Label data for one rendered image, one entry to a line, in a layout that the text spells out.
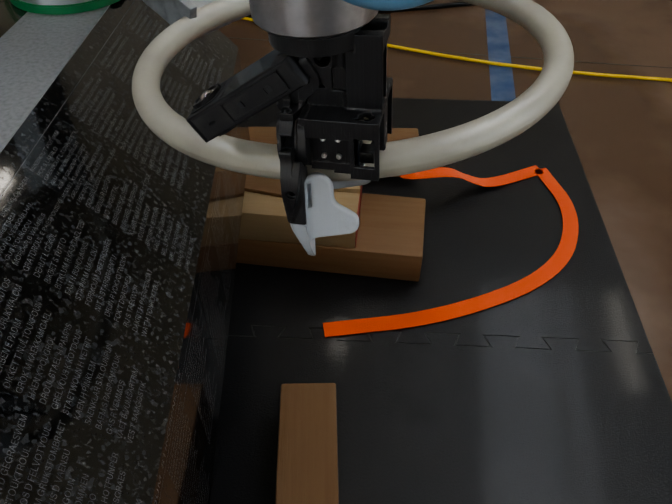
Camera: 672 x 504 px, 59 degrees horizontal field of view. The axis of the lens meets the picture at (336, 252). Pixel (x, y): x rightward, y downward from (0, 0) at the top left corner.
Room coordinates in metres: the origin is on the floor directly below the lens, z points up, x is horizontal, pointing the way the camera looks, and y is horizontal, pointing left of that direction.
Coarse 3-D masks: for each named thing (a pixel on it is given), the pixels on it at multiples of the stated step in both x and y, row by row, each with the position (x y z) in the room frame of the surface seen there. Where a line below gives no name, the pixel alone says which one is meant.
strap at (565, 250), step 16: (400, 176) 1.39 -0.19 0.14; (416, 176) 1.41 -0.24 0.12; (432, 176) 1.41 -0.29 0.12; (448, 176) 1.42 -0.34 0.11; (464, 176) 1.46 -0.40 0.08; (496, 176) 1.53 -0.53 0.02; (512, 176) 1.54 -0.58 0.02; (528, 176) 1.54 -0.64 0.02; (544, 176) 1.54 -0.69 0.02; (560, 192) 1.46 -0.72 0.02; (560, 208) 1.38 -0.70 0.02; (576, 224) 1.31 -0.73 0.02; (576, 240) 1.24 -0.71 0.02; (560, 256) 1.17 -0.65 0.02; (544, 272) 1.11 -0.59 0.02; (512, 288) 1.05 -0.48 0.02; (528, 288) 1.05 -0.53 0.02; (464, 304) 1.00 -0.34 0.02; (480, 304) 1.00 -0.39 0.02; (496, 304) 1.00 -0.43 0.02; (352, 320) 0.94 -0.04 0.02; (368, 320) 0.94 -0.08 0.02; (384, 320) 0.94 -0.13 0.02; (400, 320) 0.94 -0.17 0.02; (416, 320) 0.94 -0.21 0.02; (432, 320) 0.94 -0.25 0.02
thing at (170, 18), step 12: (144, 0) 0.80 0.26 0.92; (156, 0) 0.78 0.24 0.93; (168, 0) 0.76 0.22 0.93; (180, 0) 0.75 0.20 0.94; (192, 0) 0.82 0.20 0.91; (204, 0) 0.83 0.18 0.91; (156, 12) 0.79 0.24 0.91; (168, 12) 0.77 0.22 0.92; (180, 12) 0.75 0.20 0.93; (192, 12) 0.74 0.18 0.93; (228, 24) 0.79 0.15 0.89
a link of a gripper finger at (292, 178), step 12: (288, 144) 0.38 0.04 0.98; (288, 156) 0.37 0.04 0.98; (288, 168) 0.37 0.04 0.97; (300, 168) 0.37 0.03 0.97; (288, 180) 0.36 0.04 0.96; (300, 180) 0.37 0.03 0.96; (288, 192) 0.37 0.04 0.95; (300, 192) 0.37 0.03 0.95; (288, 204) 0.36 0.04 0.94; (300, 204) 0.37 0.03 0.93; (288, 216) 0.37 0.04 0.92; (300, 216) 0.37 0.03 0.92
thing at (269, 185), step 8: (248, 176) 1.28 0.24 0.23; (256, 176) 1.28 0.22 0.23; (248, 184) 1.24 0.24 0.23; (256, 184) 1.24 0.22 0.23; (264, 184) 1.24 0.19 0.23; (272, 184) 1.24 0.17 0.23; (280, 184) 1.24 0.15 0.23; (256, 192) 1.22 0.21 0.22; (264, 192) 1.21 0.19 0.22; (272, 192) 1.21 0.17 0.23; (280, 192) 1.21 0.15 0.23
